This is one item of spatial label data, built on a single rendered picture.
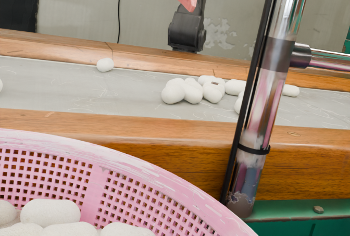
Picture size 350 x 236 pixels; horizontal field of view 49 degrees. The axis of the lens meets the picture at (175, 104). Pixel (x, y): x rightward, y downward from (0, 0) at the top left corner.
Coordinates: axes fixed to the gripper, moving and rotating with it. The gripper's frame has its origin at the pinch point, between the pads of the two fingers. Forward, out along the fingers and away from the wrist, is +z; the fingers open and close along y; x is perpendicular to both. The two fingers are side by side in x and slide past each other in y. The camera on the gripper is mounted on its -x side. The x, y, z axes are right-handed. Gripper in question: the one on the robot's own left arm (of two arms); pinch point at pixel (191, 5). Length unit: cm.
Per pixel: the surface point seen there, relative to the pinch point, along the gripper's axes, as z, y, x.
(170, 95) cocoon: 20.3, -7.0, -3.5
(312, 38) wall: -106, 136, 100
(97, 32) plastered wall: -126, 10, 144
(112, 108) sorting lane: 23.0, -14.1, -4.1
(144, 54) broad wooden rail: 3.4, -5.5, 9.4
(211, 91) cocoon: 17.9, -0.4, -1.9
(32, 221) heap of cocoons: 38.7, -21.5, -16.8
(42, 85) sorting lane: 18.1, -21.4, 0.2
